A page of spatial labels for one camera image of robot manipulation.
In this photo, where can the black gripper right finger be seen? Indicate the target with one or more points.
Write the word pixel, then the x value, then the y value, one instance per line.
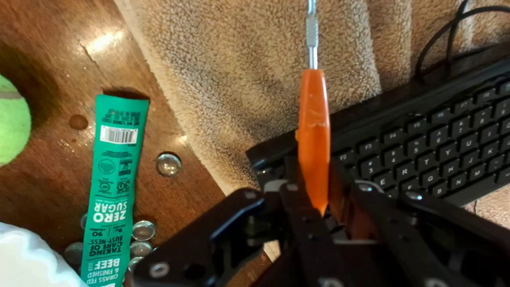
pixel 430 243

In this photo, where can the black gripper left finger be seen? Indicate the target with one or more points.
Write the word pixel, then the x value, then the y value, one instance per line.
pixel 221 241

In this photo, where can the fish slice orange handle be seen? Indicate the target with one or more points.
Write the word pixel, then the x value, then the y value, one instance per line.
pixel 314 136

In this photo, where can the black keyboard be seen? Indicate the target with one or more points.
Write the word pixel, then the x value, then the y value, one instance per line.
pixel 445 133

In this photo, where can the glass bead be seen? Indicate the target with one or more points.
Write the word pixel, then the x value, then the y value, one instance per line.
pixel 167 163

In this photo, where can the tan towel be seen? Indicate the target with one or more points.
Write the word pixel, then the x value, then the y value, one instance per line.
pixel 229 69

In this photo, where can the green snack stick packet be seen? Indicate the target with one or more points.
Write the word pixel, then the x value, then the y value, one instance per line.
pixel 118 139

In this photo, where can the white ruffled bowl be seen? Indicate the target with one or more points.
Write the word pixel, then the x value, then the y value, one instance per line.
pixel 25 261

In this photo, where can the green tennis ball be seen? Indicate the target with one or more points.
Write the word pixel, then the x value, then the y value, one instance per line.
pixel 14 122

